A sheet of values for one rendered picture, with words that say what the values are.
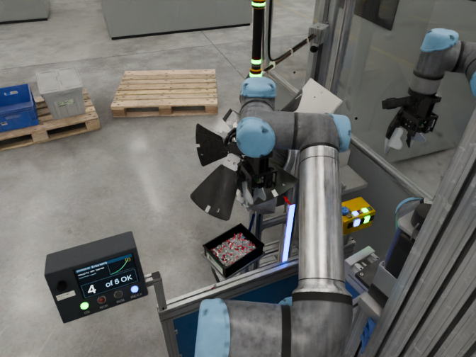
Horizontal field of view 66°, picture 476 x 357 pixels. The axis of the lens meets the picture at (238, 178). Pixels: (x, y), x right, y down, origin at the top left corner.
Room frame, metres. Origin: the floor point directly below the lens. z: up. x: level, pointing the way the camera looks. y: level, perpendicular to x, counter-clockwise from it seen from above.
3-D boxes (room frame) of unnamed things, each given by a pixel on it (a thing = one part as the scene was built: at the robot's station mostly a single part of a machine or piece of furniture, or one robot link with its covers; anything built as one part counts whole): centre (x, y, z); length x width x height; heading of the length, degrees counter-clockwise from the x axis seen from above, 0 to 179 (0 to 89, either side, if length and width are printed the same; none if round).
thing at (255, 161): (0.73, -0.05, 1.57); 0.09 x 0.08 x 0.12; 25
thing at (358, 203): (1.11, -0.48, 1.02); 0.16 x 0.10 x 0.11; 114
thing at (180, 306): (0.95, -0.11, 0.82); 0.90 x 0.04 x 0.08; 114
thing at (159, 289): (0.78, 0.28, 0.96); 0.03 x 0.03 x 0.20; 24
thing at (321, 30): (1.85, -0.39, 1.54); 0.10 x 0.07 x 0.09; 149
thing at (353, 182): (1.64, -0.52, 0.85); 0.36 x 0.24 x 0.03; 24
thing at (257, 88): (0.74, -0.04, 1.73); 0.09 x 0.08 x 0.11; 176
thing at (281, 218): (1.53, -0.21, 0.56); 0.19 x 0.04 x 0.04; 114
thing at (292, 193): (1.58, -0.31, 0.58); 0.09 x 0.05 x 1.15; 24
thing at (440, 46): (0.93, -0.50, 1.78); 0.09 x 0.08 x 0.11; 73
